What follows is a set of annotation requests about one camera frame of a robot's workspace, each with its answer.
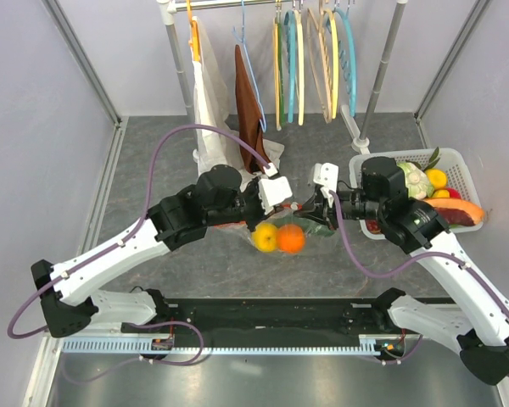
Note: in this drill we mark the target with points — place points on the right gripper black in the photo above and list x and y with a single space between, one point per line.
324 213

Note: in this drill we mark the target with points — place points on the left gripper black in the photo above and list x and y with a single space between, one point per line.
254 189

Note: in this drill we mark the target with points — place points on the green cucumber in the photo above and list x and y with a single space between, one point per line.
313 229

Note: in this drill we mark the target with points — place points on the clear zip top bag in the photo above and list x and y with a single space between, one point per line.
286 215

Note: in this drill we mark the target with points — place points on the yellow lemon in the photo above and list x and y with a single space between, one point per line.
265 237

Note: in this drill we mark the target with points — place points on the orange fruit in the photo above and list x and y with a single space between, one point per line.
290 239

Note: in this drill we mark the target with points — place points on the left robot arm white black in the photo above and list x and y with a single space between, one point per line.
72 297

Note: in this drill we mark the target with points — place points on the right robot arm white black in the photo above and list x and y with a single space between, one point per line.
480 337

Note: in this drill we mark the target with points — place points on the white plastic food basket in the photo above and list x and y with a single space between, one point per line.
446 159

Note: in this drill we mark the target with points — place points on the red grapes bunch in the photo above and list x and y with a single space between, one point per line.
373 227

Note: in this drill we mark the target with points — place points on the grey clothes rack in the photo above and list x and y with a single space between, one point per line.
360 141

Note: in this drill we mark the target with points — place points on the brown cloth on hanger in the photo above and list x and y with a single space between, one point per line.
249 114

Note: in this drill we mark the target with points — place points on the green hanger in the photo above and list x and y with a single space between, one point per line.
280 75

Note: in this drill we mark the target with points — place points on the cauliflower with green leaves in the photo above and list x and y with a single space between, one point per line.
417 182

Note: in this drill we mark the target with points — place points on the white cloth on hanger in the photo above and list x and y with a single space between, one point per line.
212 107

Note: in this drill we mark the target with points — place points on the small yellow fruit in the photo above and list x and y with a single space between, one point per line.
437 178

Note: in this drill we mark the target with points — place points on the papaya slice orange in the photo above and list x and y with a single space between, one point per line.
457 211

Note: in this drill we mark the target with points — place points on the red pepper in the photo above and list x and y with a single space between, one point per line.
451 193

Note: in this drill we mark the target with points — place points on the yellow slotted hanger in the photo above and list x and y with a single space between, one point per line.
329 30

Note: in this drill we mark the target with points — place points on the orange hanger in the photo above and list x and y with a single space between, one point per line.
194 29

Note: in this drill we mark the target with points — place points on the cream wooden hanger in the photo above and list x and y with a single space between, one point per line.
301 66

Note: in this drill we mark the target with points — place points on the yellow wooden hanger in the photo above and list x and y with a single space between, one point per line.
276 70

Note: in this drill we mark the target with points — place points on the teal plastic hanger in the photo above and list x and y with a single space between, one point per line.
290 38

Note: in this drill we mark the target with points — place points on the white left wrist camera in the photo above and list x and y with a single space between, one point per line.
274 189

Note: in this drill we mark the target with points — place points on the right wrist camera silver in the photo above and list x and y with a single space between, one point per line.
326 177

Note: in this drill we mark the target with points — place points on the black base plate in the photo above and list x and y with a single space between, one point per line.
228 317

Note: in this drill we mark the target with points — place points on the light blue wire hanger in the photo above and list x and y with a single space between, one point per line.
241 39

